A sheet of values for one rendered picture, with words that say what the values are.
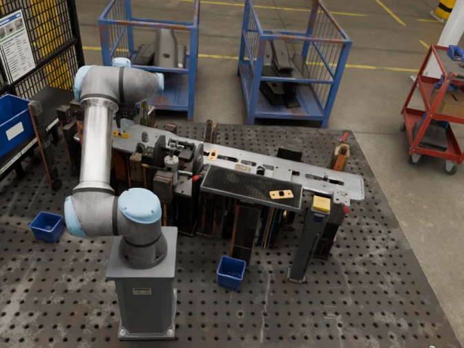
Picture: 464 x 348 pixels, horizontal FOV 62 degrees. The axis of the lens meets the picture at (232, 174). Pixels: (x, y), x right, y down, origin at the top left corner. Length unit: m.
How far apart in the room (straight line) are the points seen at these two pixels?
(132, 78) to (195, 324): 0.94
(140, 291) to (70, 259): 0.59
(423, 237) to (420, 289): 1.36
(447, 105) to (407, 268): 1.95
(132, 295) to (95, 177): 0.42
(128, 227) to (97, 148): 0.25
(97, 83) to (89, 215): 0.41
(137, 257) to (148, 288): 0.13
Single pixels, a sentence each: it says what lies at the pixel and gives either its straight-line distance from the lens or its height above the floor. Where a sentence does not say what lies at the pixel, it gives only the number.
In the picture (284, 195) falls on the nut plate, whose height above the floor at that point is 1.16.
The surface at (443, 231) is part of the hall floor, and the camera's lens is 3.45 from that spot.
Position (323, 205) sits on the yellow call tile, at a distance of 1.44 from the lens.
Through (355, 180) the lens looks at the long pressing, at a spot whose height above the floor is 1.00.
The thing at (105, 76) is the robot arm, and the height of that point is 1.54.
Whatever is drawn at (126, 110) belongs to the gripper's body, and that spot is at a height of 1.16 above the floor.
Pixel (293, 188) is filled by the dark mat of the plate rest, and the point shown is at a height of 1.16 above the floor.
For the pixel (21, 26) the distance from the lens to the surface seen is 2.19.
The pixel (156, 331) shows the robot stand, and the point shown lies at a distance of 1.55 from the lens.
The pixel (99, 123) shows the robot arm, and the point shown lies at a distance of 1.23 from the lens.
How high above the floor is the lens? 2.12
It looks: 40 degrees down
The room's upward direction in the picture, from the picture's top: 7 degrees clockwise
